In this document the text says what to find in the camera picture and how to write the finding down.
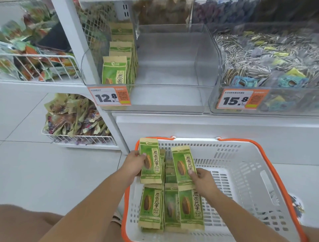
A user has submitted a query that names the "person's right shoe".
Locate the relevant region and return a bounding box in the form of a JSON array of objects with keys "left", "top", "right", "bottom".
[{"left": 289, "top": 194, "right": 305, "bottom": 220}]

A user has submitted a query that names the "empty clear plastic bin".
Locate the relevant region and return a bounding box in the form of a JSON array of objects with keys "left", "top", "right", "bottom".
[{"left": 81, "top": 24, "right": 222, "bottom": 114}]

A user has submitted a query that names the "person's leg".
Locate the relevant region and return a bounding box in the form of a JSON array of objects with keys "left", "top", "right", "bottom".
[
  {"left": 300, "top": 224, "right": 319, "bottom": 242},
  {"left": 0, "top": 204, "right": 63, "bottom": 242}
]

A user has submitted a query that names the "person's left leg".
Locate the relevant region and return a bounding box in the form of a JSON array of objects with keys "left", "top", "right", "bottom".
[{"left": 0, "top": 204, "right": 63, "bottom": 242}]

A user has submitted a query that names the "orange white price tag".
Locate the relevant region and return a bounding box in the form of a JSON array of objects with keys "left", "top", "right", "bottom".
[
  {"left": 216, "top": 88, "right": 270, "bottom": 110},
  {"left": 87, "top": 85, "right": 132, "bottom": 106}
]

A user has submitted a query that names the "white store shelf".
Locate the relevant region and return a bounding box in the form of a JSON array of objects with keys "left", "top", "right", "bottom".
[{"left": 51, "top": 0, "right": 319, "bottom": 165}]

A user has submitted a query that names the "row of green packets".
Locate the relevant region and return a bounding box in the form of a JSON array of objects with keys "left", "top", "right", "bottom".
[{"left": 101, "top": 22, "right": 139, "bottom": 86}]

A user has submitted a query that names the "white wire end rack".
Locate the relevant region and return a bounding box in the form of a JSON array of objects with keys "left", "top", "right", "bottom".
[{"left": 0, "top": 0, "right": 120, "bottom": 150}]

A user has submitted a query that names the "person's right hand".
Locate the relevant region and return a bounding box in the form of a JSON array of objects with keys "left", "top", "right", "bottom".
[{"left": 187, "top": 167, "right": 221, "bottom": 200}]

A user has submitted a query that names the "person's left hand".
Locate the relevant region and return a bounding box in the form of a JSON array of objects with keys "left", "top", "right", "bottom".
[{"left": 119, "top": 149, "right": 148, "bottom": 185}]

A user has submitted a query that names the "person's left forearm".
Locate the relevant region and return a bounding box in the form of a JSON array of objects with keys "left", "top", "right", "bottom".
[{"left": 39, "top": 169, "right": 130, "bottom": 242}]

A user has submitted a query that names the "white orange shopping basket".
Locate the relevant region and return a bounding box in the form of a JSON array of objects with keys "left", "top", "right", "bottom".
[{"left": 121, "top": 136, "right": 308, "bottom": 242}]

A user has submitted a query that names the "person's right leg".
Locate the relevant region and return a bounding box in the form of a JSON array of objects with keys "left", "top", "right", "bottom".
[{"left": 300, "top": 224, "right": 319, "bottom": 242}]

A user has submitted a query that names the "pile of green snack bags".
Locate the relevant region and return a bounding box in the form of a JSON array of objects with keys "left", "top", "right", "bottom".
[{"left": 0, "top": 2, "right": 80, "bottom": 83}]

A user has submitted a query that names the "person's right forearm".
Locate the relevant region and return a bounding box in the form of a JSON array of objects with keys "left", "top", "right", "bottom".
[{"left": 204, "top": 190, "right": 283, "bottom": 242}]

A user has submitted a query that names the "pile of brown snack bags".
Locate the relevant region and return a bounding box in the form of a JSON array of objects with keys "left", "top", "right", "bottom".
[{"left": 44, "top": 93, "right": 111, "bottom": 145}]

